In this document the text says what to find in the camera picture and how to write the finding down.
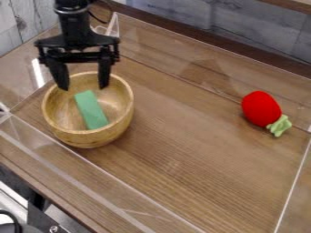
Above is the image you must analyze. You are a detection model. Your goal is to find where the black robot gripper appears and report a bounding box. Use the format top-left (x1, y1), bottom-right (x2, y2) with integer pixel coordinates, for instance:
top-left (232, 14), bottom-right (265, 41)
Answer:
top-left (33, 10), bottom-right (118, 90)

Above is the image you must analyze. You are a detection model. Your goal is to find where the green foam stick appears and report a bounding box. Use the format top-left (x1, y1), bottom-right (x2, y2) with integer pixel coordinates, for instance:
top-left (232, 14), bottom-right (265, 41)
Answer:
top-left (74, 90), bottom-right (109, 130)

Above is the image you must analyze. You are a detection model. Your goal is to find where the brown wooden bowl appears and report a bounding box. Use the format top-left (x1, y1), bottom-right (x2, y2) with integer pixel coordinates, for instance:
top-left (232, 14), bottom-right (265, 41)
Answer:
top-left (41, 72), bottom-right (133, 148)

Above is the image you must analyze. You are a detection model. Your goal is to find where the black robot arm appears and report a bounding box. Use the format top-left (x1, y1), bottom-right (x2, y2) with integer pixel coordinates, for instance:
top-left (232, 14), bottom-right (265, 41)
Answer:
top-left (33, 0), bottom-right (120, 91)

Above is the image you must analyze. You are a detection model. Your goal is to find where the red plush strawberry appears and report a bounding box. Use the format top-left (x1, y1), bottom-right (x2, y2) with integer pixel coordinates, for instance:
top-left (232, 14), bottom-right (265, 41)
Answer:
top-left (240, 91), bottom-right (292, 137)

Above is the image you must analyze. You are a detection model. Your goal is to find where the clear acrylic corner bracket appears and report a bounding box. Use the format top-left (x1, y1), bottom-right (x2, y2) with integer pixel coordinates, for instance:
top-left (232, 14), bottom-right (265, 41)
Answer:
top-left (90, 12), bottom-right (120, 37)

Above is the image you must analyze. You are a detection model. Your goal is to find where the black cable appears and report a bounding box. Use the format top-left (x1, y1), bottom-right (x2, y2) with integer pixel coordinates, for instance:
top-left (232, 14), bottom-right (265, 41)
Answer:
top-left (88, 4), bottom-right (113, 25)

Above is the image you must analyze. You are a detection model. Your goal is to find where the clear acrylic tray wall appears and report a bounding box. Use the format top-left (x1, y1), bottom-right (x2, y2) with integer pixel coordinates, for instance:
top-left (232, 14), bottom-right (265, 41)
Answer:
top-left (0, 107), bottom-right (204, 233)

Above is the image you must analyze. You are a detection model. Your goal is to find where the black metal table bracket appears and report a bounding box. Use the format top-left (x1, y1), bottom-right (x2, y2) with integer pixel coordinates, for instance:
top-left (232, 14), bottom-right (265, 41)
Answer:
top-left (25, 199), bottom-right (70, 233)

